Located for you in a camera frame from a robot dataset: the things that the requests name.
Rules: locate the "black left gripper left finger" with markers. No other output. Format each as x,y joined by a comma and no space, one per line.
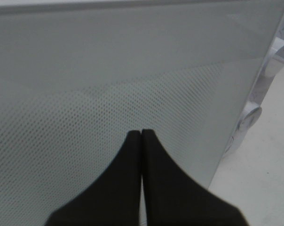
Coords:
114,198

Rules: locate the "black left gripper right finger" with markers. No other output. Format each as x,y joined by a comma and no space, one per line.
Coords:
172,198

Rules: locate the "white timer knob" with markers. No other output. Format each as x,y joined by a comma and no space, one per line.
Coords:
250,115

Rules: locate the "white microwave door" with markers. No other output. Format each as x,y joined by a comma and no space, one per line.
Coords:
116,112

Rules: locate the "white microwave oven body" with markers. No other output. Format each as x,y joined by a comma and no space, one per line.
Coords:
262,82

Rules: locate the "white power knob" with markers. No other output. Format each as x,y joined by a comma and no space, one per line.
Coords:
275,60

